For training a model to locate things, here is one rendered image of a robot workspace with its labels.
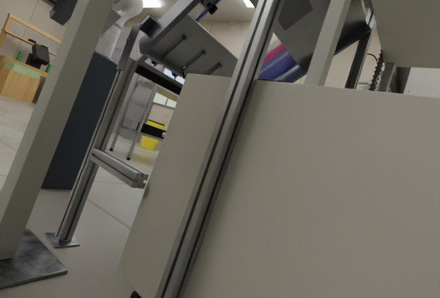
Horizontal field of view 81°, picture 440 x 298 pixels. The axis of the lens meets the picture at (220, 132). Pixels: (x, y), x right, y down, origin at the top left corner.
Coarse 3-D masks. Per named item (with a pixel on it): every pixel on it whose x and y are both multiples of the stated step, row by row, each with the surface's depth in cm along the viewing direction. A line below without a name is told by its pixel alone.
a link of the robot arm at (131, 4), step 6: (120, 0) 135; (126, 0) 136; (132, 0) 138; (138, 0) 140; (120, 6) 138; (126, 6) 138; (132, 6) 139; (138, 6) 141; (120, 12) 136; (126, 12) 137; (132, 12) 139; (138, 12) 143; (120, 18) 136; (126, 18) 139; (114, 24) 134; (120, 24) 137
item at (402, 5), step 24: (336, 0) 51; (384, 0) 73; (408, 0) 70; (432, 0) 67; (336, 24) 50; (384, 24) 82; (408, 24) 79; (432, 24) 75; (384, 48) 95; (408, 48) 90; (432, 48) 86; (312, 72) 50; (384, 72) 102
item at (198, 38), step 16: (176, 32) 91; (192, 32) 93; (208, 32) 96; (160, 48) 95; (176, 48) 97; (192, 48) 99; (208, 48) 101; (224, 48) 104; (176, 64) 104; (192, 64) 106; (208, 64) 109; (224, 64) 111
